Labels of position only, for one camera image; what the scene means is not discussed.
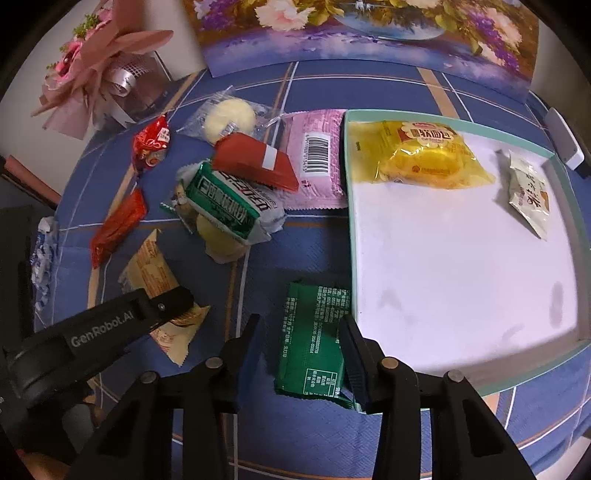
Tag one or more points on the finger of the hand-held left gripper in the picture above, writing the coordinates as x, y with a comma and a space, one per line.
173, 302

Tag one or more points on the floral painting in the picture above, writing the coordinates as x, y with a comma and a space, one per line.
369, 46

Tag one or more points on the clear-wrapped white pastry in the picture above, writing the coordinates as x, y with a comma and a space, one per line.
231, 117

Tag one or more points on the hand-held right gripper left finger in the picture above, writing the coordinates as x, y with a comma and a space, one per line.
251, 350

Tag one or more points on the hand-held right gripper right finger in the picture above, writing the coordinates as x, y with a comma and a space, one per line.
353, 350

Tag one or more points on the clear dark plastic box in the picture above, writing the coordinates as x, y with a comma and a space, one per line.
147, 87

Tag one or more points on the pink snack packet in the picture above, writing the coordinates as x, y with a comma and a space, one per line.
318, 157

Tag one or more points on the pale yellow jelly cup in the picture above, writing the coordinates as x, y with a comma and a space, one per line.
217, 237

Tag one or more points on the white tray with teal rim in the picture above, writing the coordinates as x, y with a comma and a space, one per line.
438, 258

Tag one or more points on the clear green-edged snack packet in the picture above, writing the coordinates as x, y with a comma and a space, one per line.
181, 198

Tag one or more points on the small red snack packet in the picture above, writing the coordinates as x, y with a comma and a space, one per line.
152, 141

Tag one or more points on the red packet with white stripe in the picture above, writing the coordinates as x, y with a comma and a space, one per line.
249, 159

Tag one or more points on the blue and white packet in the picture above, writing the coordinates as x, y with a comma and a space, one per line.
44, 258

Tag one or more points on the yellow bread packet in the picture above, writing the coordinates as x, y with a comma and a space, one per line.
425, 157

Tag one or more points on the green and white snack packet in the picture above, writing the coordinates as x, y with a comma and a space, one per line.
226, 203

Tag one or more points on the dark green snack packet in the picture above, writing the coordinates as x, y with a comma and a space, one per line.
309, 341

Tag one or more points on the white and beige snack packet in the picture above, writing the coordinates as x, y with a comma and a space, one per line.
531, 194

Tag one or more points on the white device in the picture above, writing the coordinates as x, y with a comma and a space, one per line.
563, 134

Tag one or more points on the long orange-red snack packet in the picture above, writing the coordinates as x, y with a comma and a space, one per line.
117, 228

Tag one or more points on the pink flower bouquet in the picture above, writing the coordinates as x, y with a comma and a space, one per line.
92, 69

